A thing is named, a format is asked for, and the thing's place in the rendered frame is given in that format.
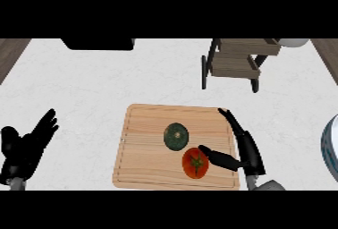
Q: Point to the white bowl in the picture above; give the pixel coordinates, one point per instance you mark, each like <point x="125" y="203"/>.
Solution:
<point x="292" y="42"/>

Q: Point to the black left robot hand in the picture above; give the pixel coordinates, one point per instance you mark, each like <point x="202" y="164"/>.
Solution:
<point x="27" y="149"/>

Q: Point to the wooden cutting board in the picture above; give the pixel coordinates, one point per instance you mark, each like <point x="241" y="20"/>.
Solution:
<point x="176" y="147"/>

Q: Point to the dark green squash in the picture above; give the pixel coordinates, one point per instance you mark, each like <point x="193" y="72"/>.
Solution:
<point x="176" y="136"/>

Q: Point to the black appliance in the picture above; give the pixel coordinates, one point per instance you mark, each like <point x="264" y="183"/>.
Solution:
<point x="99" y="44"/>

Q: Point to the wooden tiered basket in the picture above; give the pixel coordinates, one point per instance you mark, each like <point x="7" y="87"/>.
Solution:
<point x="235" y="61"/>

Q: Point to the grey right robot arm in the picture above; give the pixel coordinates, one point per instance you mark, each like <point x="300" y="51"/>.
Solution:
<point x="264" y="184"/>

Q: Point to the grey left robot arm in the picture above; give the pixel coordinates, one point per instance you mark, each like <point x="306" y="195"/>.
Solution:
<point x="16" y="183"/>

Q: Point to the red tomato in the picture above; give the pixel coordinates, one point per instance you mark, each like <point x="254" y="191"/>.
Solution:
<point x="195" y="163"/>

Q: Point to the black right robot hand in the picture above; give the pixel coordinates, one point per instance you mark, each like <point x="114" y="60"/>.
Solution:
<point x="248" y="149"/>

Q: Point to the white plate with blue rim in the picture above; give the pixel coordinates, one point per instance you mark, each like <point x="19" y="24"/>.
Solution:
<point x="331" y="149"/>

